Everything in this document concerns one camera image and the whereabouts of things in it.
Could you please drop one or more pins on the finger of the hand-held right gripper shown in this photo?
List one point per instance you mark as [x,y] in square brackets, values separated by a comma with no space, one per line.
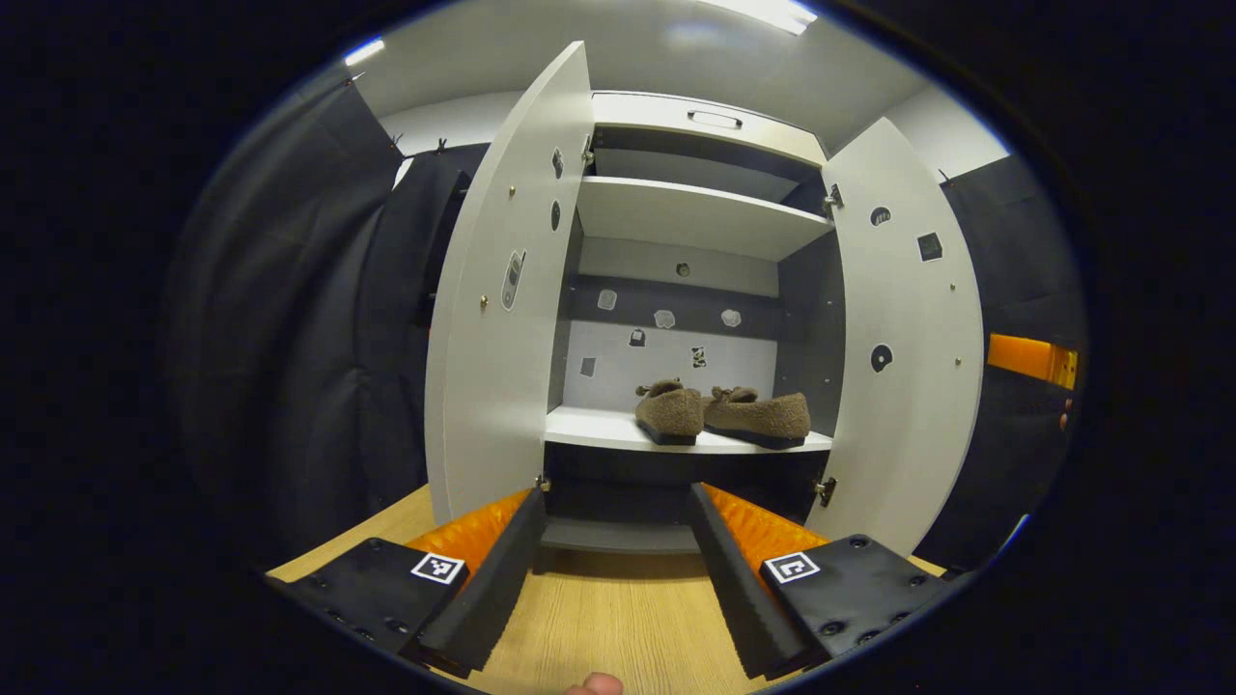
[1024,355]

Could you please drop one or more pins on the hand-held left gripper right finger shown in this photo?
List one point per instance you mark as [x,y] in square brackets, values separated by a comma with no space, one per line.
[729,579]

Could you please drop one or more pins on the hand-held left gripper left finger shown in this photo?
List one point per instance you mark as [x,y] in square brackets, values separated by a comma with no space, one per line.
[502,579]

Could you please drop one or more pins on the white shoe cabinet door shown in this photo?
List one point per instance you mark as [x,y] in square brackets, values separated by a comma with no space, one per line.
[492,405]
[908,434]

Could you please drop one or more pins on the brown fuzzy shoe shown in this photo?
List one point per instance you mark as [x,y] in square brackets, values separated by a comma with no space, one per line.
[763,415]
[671,410]

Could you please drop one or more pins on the white shoe cabinet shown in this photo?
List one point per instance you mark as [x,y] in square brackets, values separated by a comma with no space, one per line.
[628,256]

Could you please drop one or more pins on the white cabinet shelf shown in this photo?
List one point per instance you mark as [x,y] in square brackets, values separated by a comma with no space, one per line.
[589,430]
[695,217]

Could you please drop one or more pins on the white cabinet drawer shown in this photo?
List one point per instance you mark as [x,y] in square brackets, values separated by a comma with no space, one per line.
[637,114]

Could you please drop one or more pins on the black backdrop cloth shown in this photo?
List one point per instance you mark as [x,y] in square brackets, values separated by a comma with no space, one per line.
[1014,270]
[290,338]

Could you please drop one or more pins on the ceiling light panel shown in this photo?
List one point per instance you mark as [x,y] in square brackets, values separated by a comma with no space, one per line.
[365,50]
[763,12]

